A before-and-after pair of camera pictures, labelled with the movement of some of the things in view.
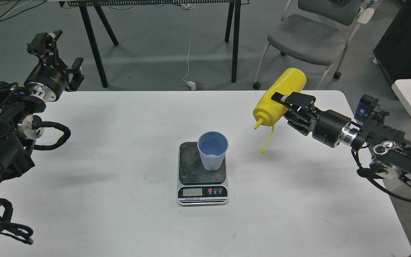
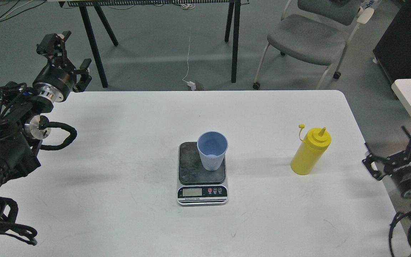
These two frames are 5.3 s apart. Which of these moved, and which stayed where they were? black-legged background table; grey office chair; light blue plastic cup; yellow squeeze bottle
Moved: yellow squeeze bottle
Stayed: grey office chair; light blue plastic cup; black-legged background table
